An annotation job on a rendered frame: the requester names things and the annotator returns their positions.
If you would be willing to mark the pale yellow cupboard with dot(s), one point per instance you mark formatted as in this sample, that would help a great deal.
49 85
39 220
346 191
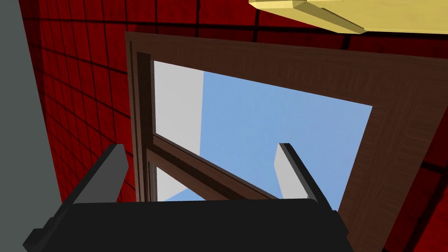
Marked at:
371 14

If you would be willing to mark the brown wooden window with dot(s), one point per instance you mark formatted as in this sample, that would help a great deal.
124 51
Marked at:
392 112

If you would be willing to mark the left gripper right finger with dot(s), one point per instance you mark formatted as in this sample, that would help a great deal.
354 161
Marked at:
293 175

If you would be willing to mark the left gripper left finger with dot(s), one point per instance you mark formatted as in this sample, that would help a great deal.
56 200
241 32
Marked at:
103 177

